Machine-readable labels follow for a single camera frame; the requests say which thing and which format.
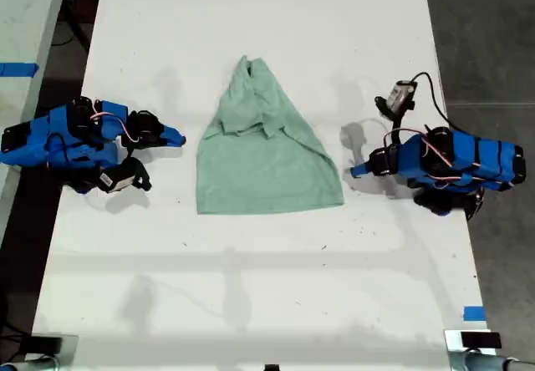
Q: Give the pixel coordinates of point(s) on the small black clip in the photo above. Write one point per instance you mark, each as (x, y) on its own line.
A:
(271, 367)

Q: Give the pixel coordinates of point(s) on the grey metal pipe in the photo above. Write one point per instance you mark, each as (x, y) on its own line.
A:
(29, 364)
(489, 362)

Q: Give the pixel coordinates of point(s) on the pale green T-shirt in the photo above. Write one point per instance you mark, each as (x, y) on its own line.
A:
(267, 166)

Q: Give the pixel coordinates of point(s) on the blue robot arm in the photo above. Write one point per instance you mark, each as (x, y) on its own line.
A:
(37, 145)
(472, 160)

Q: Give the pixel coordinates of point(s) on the black camera box white label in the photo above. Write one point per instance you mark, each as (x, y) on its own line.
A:
(115, 180)

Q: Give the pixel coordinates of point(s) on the black camera stalk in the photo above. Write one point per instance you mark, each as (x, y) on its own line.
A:
(140, 170)
(397, 117)

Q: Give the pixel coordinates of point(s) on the long blue tape strip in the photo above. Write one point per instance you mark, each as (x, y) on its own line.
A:
(16, 69)

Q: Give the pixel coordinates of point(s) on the pale side table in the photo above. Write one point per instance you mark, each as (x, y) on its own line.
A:
(25, 20)

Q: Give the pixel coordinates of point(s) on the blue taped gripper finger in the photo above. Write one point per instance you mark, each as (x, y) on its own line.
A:
(172, 141)
(363, 172)
(174, 132)
(363, 166)

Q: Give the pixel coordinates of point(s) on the short blue tape strip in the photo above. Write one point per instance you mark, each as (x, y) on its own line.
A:
(474, 313)

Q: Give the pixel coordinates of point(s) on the silver black camera box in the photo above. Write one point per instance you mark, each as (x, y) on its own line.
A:
(400, 94)

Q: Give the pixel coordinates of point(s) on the small black box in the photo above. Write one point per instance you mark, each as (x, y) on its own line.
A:
(45, 344)
(480, 339)

